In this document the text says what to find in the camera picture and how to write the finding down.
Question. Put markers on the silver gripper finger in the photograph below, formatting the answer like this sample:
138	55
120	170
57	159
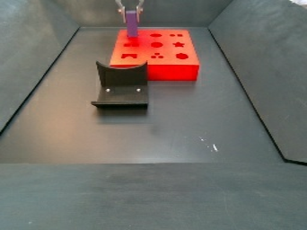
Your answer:
138	9
120	9

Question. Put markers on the purple rectangular block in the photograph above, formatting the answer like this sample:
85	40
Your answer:
130	21

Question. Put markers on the red shape sorter board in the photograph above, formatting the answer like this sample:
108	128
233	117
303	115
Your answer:
165	48

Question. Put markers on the black curved holder bracket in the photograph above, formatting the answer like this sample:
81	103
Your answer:
122	86

